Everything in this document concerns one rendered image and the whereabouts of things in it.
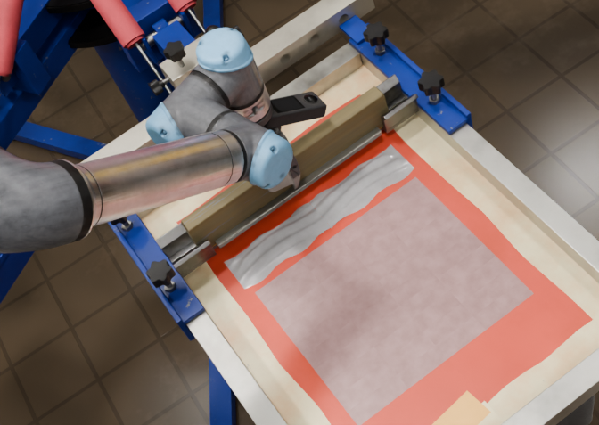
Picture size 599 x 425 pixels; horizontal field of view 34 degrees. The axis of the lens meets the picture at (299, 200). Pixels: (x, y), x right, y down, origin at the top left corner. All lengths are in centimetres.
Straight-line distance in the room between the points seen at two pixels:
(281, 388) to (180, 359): 122
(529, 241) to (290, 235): 40
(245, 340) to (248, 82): 43
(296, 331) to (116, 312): 137
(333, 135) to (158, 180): 55
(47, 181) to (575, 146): 202
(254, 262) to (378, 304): 23
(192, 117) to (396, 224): 45
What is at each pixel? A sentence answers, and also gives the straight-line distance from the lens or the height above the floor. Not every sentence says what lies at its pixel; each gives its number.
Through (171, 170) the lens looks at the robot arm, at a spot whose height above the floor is 144.
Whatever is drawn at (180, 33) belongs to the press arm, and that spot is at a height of 104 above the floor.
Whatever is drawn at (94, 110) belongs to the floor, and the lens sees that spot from 341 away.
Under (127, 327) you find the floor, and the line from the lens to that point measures 289.
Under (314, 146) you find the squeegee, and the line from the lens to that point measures 168.
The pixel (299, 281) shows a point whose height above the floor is 96.
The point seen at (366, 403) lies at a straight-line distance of 154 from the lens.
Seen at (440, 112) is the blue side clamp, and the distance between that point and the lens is 174.
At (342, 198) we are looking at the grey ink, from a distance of 171.
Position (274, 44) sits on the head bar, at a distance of 186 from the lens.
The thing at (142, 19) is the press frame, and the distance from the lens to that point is 201.
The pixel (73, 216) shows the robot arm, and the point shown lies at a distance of 112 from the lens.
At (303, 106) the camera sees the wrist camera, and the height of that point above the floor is 115.
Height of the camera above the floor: 236
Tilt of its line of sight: 54 degrees down
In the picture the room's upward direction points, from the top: 23 degrees counter-clockwise
